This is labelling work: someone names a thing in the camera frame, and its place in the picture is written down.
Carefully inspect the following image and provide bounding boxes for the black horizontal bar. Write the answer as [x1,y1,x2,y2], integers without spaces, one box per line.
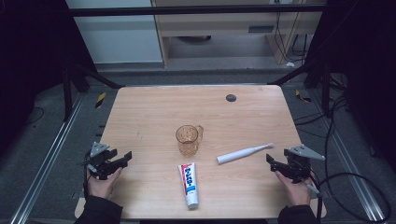
[68,4,326,17]

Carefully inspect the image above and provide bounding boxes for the person's right hand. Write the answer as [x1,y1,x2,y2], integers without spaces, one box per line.
[275,172,312,208]

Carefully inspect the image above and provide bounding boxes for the aluminium floor rail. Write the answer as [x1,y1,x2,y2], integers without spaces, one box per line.
[311,90,387,223]
[8,92,85,224]

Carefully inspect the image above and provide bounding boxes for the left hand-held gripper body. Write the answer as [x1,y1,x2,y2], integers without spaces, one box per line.
[85,142,123,181]

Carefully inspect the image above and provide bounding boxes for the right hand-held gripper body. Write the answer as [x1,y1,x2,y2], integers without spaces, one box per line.
[281,144,326,184]

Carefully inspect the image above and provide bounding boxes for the black curtain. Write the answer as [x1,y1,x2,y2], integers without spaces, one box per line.
[0,0,96,157]
[306,0,396,172]

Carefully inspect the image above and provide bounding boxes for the light wooden desk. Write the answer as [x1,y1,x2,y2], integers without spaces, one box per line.
[151,0,328,68]

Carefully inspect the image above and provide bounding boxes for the amber transparent cup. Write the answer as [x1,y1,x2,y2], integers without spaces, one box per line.
[175,124,205,157]

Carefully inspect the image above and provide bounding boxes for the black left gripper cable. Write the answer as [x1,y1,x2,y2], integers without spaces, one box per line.
[82,152,94,200]

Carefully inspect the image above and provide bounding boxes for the black looped floor cable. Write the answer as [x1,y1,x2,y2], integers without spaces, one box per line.
[320,172,391,223]

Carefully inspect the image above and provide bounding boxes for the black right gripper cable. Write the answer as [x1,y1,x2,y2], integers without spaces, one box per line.
[309,169,325,224]

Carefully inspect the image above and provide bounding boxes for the black floor cable bundle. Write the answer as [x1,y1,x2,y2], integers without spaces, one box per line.
[293,74,351,139]

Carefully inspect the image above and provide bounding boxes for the grey plug on gripper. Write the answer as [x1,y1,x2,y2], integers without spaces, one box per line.
[305,183,321,196]

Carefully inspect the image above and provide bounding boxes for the black metal stand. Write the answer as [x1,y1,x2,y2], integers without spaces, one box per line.
[62,63,124,122]
[269,62,332,118]

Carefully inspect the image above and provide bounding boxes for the yellow black striped tape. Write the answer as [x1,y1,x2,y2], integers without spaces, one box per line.
[294,89,312,104]
[94,91,107,109]

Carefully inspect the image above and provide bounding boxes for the white red blue toothpaste tube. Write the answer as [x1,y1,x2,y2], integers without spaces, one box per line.
[177,161,200,209]

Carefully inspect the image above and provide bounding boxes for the thin black floor cable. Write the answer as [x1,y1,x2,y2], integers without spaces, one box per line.
[26,106,45,125]

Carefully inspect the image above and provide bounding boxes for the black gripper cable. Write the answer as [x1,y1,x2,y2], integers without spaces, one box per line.
[82,152,94,200]
[309,169,325,224]

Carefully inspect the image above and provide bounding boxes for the white electric toothbrush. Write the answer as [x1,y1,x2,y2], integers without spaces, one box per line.
[216,142,276,165]

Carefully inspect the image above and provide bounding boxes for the white cabinet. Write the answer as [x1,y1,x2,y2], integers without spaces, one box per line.
[64,0,163,64]

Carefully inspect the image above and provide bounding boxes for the person's left hand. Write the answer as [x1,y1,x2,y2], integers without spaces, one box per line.
[87,167,123,200]

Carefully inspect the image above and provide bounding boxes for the black cables under desk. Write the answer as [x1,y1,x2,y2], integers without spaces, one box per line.
[274,12,312,63]

